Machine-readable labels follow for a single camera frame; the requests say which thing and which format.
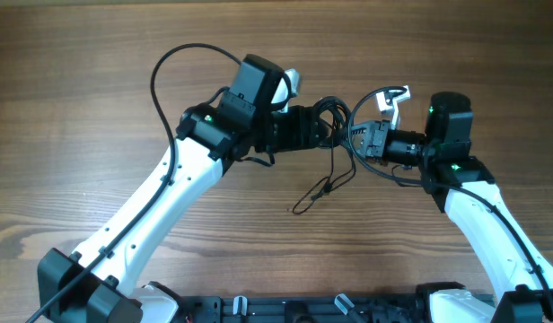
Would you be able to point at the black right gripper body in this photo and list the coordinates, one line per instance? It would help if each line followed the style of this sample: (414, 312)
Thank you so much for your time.
(377, 141)

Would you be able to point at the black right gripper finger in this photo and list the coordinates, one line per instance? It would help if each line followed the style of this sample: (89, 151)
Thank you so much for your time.
(359, 145)
(359, 130)

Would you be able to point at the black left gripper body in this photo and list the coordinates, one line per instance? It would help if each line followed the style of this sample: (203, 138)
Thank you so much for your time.
(313, 127)

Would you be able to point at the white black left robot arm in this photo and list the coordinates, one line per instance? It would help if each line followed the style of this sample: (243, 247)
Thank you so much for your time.
(98, 280)

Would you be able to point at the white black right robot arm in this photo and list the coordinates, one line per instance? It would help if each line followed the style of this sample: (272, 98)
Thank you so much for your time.
(465, 190)

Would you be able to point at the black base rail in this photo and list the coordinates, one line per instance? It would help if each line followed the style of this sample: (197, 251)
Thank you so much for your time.
(389, 308)

